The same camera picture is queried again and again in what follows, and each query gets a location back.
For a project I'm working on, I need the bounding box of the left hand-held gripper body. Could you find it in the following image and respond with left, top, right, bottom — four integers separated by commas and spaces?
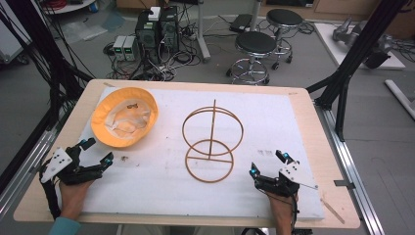
39, 146, 105, 186

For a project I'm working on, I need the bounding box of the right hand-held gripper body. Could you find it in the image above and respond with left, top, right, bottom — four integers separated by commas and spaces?
254, 161, 319, 199

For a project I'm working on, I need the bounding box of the yellow bucket hat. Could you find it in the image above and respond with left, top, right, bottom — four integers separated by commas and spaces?
90, 86, 160, 149

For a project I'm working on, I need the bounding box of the wooden ring hat stand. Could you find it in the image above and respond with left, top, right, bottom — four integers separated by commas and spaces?
181, 99, 245, 184

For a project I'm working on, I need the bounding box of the person's right hand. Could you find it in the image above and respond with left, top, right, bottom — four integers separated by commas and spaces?
265, 192, 300, 226

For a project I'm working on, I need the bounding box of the person's left hand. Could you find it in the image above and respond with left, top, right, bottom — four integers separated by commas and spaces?
59, 179, 96, 220

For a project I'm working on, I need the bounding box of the thin wooden stick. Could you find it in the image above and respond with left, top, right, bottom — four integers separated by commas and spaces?
320, 197, 346, 225

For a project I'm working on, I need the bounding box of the white foam mat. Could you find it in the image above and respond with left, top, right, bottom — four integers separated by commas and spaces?
75, 86, 326, 221

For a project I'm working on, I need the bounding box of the grey power supply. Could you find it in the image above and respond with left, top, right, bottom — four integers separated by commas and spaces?
112, 35, 127, 62
123, 35, 140, 62

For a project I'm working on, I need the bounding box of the clear plastic sheet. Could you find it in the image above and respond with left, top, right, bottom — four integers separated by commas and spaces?
61, 11, 126, 44

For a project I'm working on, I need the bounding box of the large black round stool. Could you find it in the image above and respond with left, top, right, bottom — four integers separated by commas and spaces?
225, 30, 279, 86

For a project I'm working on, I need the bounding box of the white floor board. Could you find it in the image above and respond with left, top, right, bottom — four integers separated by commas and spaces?
313, 22, 406, 71

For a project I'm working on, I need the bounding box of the black computer tower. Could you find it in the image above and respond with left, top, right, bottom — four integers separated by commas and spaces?
159, 5, 181, 54
134, 11, 161, 66

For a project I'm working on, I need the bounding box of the white tube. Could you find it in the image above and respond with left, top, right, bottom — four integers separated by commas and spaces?
384, 78, 415, 121

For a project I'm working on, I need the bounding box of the round white table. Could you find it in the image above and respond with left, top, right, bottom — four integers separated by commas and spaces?
41, 0, 98, 16

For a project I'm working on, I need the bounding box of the small black round stool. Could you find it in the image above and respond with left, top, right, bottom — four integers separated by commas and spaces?
265, 8, 304, 71

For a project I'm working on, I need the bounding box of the grey robot part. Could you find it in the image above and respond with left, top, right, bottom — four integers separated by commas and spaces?
332, 17, 394, 70

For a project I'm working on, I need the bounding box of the black flat device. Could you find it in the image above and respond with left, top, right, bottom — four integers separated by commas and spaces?
228, 13, 254, 34

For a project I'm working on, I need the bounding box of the grey table leg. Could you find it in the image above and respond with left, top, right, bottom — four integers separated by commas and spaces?
195, 0, 212, 64

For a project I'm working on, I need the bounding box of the white box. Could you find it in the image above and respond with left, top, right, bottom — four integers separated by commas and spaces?
148, 6, 161, 23

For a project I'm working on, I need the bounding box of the aluminium rail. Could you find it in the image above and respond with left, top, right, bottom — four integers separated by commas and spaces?
0, 109, 71, 214
313, 103, 387, 235

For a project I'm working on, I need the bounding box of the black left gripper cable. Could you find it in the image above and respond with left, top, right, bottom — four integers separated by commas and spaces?
38, 167, 63, 220

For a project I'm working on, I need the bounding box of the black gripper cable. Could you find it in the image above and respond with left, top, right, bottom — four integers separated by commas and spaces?
38, 167, 63, 220
288, 194, 314, 235

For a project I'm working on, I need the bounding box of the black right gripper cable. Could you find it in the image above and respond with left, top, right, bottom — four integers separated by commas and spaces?
288, 194, 314, 235

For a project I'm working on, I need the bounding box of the grey metal bracket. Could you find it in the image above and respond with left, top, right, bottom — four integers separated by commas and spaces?
333, 179, 356, 191

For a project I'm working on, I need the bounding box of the black frame stand with cables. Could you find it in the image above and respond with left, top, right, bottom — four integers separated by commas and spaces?
0, 0, 96, 131

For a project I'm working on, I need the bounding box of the tangle of floor cables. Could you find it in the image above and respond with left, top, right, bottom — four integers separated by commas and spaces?
103, 19, 204, 82

